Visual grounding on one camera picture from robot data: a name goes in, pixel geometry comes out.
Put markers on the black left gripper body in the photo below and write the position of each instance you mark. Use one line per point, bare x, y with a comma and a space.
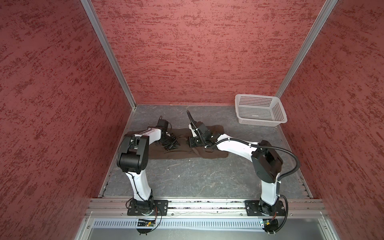
169, 141

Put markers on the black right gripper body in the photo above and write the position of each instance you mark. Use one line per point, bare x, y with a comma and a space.
196, 141

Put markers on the brown trousers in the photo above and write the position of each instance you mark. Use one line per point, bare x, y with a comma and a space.
183, 150

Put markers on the white plastic basket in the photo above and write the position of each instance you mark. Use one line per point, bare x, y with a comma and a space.
260, 110

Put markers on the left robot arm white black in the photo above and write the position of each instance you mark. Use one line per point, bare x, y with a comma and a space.
132, 159

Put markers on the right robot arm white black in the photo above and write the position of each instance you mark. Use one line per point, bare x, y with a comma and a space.
266, 161

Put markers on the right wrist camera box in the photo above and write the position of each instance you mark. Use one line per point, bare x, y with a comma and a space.
199, 129

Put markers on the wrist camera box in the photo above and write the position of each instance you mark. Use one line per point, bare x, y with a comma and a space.
199, 129
163, 125

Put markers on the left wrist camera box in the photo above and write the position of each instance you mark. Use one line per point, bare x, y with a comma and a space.
163, 125

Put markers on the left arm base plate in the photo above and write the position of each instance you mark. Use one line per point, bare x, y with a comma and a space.
156, 208

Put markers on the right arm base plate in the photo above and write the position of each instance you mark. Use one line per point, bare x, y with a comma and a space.
261, 209

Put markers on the perforated white cable duct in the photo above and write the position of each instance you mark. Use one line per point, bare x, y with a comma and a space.
253, 225

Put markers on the aluminium front rail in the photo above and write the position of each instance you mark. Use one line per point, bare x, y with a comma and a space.
216, 208

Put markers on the left aluminium corner post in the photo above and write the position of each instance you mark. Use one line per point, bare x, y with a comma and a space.
97, 26

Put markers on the aluminium corner post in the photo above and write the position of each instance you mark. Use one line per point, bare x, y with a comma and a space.
97, 26
317, 26

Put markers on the right aluminium corner post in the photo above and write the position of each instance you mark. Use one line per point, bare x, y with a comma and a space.
317, 26

